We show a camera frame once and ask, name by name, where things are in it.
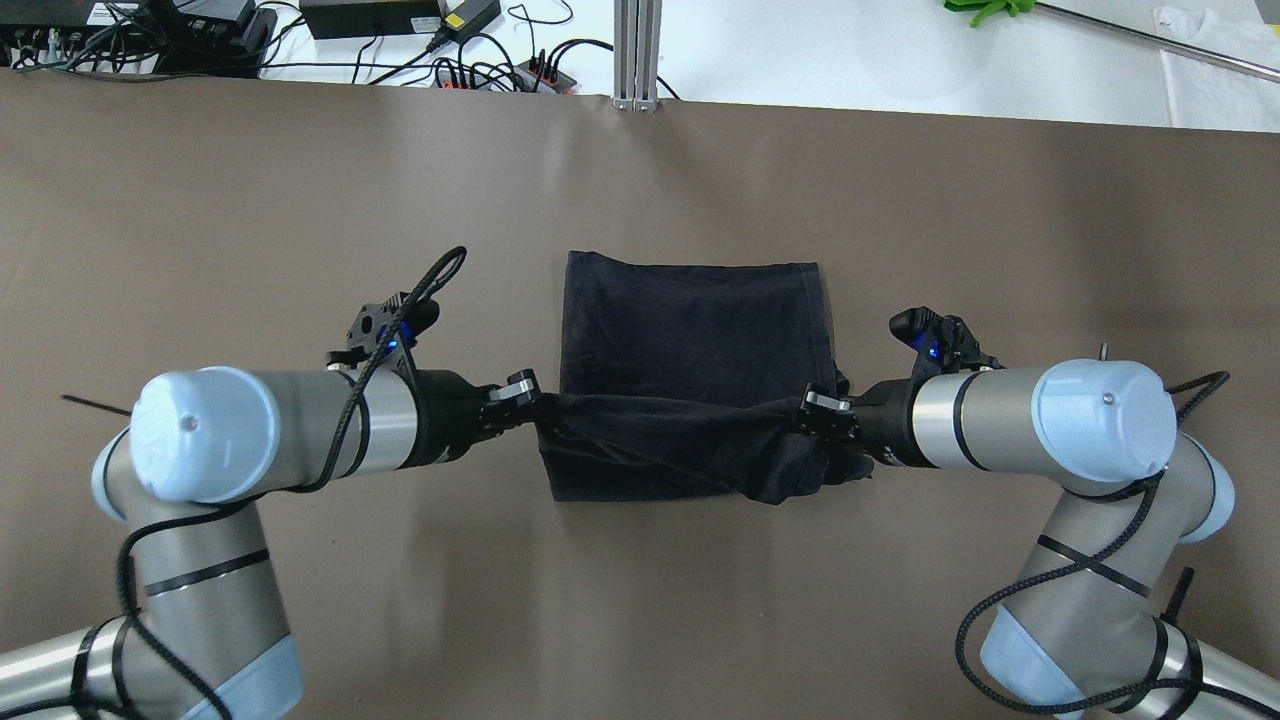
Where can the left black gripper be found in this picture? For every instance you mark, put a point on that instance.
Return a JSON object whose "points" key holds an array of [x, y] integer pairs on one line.
{"points": [[452, 412]]}

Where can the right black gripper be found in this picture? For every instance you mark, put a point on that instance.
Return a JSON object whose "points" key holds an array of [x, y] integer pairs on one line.
{"points": [[884, 417]]}

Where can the black t-shirt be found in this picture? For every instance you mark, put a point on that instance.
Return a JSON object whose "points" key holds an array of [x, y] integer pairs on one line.
{"points": [[683, 381]]}

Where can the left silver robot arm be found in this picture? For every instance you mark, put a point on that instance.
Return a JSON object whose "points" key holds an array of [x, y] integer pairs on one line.
{"points": [[202, 633]]}

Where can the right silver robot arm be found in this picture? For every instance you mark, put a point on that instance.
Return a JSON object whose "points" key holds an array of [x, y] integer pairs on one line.
{"points": [[1072, 632]]}

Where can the grey orange usb hub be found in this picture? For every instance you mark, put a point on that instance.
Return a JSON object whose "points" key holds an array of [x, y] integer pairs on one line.
{"points": [[537, 76], [449, 74]]}

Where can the black power supply box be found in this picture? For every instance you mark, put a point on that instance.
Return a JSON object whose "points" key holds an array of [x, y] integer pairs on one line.
{"points": [[328, 20]]}

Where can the green toy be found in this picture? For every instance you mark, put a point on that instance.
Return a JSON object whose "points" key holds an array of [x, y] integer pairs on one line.
{"points": [[979, 11]]}

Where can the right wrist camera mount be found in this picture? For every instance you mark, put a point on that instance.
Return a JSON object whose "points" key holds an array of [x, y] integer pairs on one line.
{"points": [[943, 344]]}

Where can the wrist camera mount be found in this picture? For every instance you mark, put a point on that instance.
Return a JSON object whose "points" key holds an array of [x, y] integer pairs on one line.
{"points": [[943, 344], [397, 323]]}

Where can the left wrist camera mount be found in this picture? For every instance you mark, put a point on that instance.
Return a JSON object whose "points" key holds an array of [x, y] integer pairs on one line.
{"points": [[397, 323]]}

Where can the aluminium frame post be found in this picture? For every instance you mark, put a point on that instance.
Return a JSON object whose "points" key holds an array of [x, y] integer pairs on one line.
{"points": [[636, 53]]}

